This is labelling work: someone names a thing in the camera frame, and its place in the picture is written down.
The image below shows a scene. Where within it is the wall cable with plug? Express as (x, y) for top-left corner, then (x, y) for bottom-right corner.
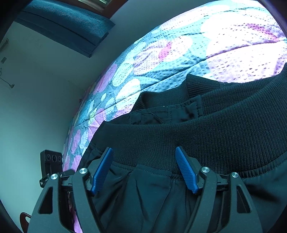
(0, 67), (16, 89)

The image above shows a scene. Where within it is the window with dark frame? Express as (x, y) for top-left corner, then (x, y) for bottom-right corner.
(78, 0), (111, 9)

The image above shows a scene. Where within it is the floral quilted bedspread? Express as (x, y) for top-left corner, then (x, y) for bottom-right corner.
(64, 1), (286, 171)

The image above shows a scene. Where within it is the dark wooden chair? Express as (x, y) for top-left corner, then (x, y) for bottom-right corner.
(19, 212), (31, 233)

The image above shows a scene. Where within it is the black jacket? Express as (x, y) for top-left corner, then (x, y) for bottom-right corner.
(79, 69), (286, 232)

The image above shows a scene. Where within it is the black camera box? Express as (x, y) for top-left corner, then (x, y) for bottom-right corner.
(40, 150), (63, 178)

